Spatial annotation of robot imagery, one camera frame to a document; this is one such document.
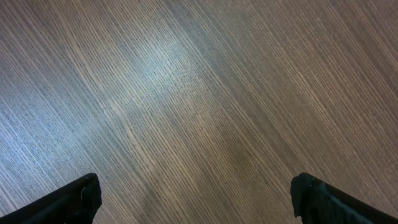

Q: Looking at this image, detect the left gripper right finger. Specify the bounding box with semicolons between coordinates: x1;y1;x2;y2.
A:
290;172;397;224

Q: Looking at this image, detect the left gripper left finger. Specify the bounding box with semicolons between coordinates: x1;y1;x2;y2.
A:
1;173;102;224

